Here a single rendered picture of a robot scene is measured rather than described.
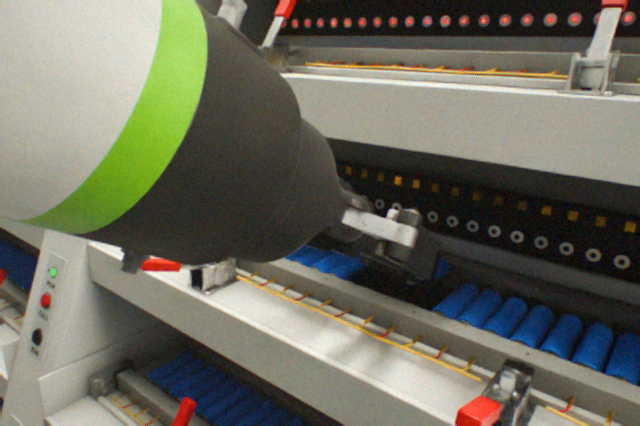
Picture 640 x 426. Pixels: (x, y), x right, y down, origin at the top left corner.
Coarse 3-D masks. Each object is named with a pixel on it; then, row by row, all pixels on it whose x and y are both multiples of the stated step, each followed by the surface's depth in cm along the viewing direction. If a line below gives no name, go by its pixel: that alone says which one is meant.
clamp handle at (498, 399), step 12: (504, 372) 28; (504, 384) 28; (480, 396) 25; (492, 396) 26; (504, 396) 27; (468, 408) 23; (480, 408) 24; (492, 408) 24; (456, 420) 23; (468, 420) 22; (480, 420) 22; (492, 420) 24
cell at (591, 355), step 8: (592, 328) 36; (600, 328) 35; (608, 328) 36; (584, 336) 35; (592, 336) 34; (600, 336) 34; (608, 336) 35; (584, 344) 33; (592, 344) 33; (600, 344) 33; (608, 344) 34; (576, 352) 33; (584, 352) 32; (592, 352) 32; (600, 352) 33; (576, 360) 32; (584, 360) 31; (592, 360) 32; (600, 360) 32; (592, 368) 31; (600, 368) 32
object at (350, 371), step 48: (144, 288) 47; (192, 288) 44; (240, 288) 44; (576, 288) 41; (624, 288) 38; (192, 336) 44; (240, 336) 39; (288, 336) 37; (336, 336) 37; (288, 384) 37; (336, 384) 34; (384, 384) 32; (432, 384) 32; (480, 384) 32
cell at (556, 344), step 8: (560, 320) 37; (568, 320) 36; (576, 320) 36; (552, 328) 36; (560, 328) 35; (568, 328) 35; (576, 328) 36; (552, 336) 34; (560, 336) 34; (568, 336) 34; (576, 336) 35; (544, 344) 34; (552, 344) 33; (560, 344) 33; (568, 344) 34; (552, 352) 32; (560, 352) 32; (568, 352) 33
